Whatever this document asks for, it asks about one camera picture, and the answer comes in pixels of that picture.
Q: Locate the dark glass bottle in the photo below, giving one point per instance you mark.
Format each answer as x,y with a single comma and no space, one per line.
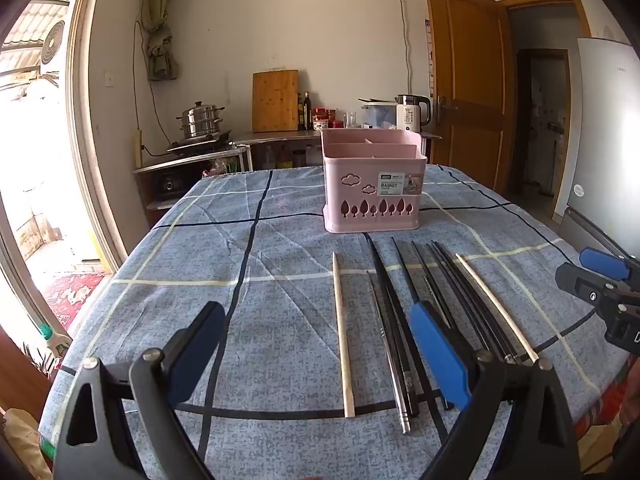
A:
301,112
308,112

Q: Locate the white electric kettle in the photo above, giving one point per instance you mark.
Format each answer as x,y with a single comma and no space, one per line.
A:
410,115

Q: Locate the clear glass cup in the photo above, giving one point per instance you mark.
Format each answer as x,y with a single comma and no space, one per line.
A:
351,120

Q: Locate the outdoor air conditioner unit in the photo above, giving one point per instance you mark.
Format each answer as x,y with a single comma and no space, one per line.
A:
52,42

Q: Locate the black gas stove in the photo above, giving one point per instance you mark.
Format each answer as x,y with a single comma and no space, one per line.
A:
200,144

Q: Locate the clear plastic storage box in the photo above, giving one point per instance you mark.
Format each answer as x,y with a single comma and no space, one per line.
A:
377,116

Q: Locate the blue checked tablecloth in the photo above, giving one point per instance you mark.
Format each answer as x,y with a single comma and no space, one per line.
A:
275,310

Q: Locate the white jar with red lid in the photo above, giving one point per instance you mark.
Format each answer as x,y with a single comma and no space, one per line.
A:
320,120

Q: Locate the wall calendar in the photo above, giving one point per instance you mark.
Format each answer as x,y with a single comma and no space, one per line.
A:
428,55

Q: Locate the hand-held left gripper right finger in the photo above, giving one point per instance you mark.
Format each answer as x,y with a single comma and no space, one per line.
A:
440,355

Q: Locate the pink plastic chopstick basket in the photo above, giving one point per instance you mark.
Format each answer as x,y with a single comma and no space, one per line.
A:
350,180

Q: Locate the yellowed power strip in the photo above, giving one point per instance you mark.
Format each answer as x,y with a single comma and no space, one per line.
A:
138,150

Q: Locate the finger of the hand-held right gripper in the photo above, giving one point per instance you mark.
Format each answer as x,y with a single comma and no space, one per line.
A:
602,262
575,280

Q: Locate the stainless steel counter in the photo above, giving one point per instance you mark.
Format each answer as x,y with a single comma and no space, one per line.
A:
280,136

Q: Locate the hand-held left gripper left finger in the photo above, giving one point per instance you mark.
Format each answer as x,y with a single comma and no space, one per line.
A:
197,345

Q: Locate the light wooden chopstick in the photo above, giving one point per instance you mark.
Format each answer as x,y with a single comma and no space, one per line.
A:
492,300
342,340

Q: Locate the bamboo cutting board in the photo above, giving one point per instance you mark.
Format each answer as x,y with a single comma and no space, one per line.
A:
275,102

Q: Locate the wooden door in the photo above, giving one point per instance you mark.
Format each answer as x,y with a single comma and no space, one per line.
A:
465,85

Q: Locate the black chopstick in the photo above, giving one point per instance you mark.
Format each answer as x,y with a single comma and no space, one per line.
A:
424,269
385,292
475,292
467,291
455,285
404,267

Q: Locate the red patterned rug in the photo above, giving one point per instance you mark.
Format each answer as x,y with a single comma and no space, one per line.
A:
75,297

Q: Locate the stainless steel steamer pot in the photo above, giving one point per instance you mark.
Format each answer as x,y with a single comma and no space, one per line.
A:
200,120

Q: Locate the white wall switch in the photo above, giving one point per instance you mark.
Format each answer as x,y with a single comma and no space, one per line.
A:
108,77

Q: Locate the hanging grey cloth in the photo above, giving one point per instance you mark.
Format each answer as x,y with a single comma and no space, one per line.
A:
162,57

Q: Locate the metal chopstick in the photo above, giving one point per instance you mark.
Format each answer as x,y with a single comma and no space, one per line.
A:
432,295
387,355

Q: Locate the grey refrigerator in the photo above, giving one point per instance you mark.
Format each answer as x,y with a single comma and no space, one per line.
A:
605,135

